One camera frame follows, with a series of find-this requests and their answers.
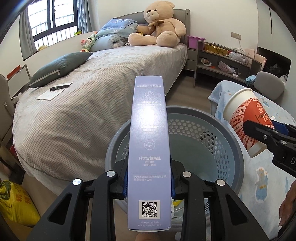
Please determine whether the grey curtain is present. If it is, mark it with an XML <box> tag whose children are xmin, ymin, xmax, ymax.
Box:
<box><xmin>19</xmin><ymin>9</ymin><xmax>37</xmax><ymax>60</ymax></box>

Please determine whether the pink plastic bag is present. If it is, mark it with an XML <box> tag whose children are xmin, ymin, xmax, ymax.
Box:
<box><xmin>218</xmin><ymin>61</ymin><xmax>236</xmax><ymax>74</ymax></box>

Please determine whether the grey bedside drawer unit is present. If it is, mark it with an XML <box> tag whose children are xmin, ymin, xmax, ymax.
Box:
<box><xmin>185</xmin><ymin>48</ymin><xmax>197</xmax><ymax>72</ymax></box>

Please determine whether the yellow plastic bag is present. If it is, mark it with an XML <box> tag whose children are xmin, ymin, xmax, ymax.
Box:
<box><xmin>0</xmin><ymin>180</ymin><xmax>40</xmax><ymax>226</ymax></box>

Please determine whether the large tan teddy bear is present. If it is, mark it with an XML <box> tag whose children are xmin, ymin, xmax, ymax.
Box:
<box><xmin>128</xmin><ymin>1</ymin><xmax>186</xmax><ymax>48</ymax></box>

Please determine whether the grey perforated trash bin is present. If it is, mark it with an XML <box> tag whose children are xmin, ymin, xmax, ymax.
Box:
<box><xmin>105</xmin><ymin>105</ymin><xmax>244</xmax><ymax>232</ymax></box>

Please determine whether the purple storage box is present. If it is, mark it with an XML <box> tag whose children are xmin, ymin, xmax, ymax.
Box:
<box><xmin>188</xmin><ymin>36</ymin><xmax>206</xmax><ymax>49</ymax></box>

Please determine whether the beige chair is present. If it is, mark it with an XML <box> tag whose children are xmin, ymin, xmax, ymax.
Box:
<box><xmin>0</xmin><ymin>74</ymin><xmax>15</xmax><ymax>147</ymax></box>

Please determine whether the person's hand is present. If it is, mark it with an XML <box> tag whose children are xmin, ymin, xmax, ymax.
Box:
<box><xmin>278</xmin><ymin>182</ymin><xmax>295</xmax><ymax>226</ymax></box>

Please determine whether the wall power socket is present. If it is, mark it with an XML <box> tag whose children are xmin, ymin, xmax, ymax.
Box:
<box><xmin>231</xmin><ymin>32</ymin><xmax>241</xmax><ymax>41</ymax></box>

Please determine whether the small green doll toy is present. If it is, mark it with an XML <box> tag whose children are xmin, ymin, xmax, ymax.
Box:
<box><xmin>81</xmin><ymin>33</ymin><xmax>96</xmax><ymax>52</ymax></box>

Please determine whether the white paper sheet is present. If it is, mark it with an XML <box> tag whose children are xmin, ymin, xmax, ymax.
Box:
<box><xmin>37</xmin><ymin>82</ymin><xmax>72</xmax><ymax>100</ymax></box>

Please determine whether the grey desk shelf unit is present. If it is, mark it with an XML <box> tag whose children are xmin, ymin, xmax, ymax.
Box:
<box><xmin>194</xmin><ymin>41</ymin><xmax>262</xmax><ymax>85</ymax></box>

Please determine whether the light blue patterned blanket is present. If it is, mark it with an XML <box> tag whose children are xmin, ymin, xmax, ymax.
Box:
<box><xmin>208</xmin><ymin>80</ymin><xmax>295</xmax><ymax>239</ymax></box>

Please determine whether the grey bed headboard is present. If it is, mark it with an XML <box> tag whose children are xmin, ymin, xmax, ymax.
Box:
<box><xmin>116</xmin><ymin>9</ymin><xmax>191</xmax><ymax>46</ymax></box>

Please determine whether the dark green pillow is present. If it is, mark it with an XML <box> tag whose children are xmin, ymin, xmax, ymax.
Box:
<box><xmin>28</xmin><ymin>52</ymin><xmax>93</xmax><ymax>88</ymax></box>

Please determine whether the black marker pen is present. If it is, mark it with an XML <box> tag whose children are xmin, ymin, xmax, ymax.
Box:
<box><xmin>50</xmin><ymin>84</ymin><xmax>70</xmax><ymax>91</ymax></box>

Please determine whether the grey office chair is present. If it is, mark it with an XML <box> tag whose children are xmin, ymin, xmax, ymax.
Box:
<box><xmin>253</xmin><ymin>71</ymin><xmax>285</xmax><ymax>100</ymax></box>

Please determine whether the purple toothpaste box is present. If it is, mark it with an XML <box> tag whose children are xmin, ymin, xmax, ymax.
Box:
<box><xmin>127</xmin><ymin>76</ymin><xmax>171</xmax><ymax>232</ymax></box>

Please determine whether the bed with grey checked cover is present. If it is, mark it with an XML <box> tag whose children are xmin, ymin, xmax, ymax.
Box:
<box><xmin>13</xmin><ymin>44</ymin><xmax>188</xmax><ymax>195</ymax></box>

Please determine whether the window with black frame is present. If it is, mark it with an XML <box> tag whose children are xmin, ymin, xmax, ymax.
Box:
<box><xmin>27</xmin><ymin>0</ymin><xmax>78</xmax><ymax>45</ymax></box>

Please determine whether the blue folded quilt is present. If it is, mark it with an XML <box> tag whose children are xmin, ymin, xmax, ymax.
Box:
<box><xmin>89</xmin><ymin>18</ymin><xmax>139</xmax><ymax>52</ymax></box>

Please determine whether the red white paper cup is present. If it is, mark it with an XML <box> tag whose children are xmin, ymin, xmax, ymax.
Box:
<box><xmin>223</xmin><ymin>88</ymin><xmax>274</xmax><ymax>158</ymax></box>

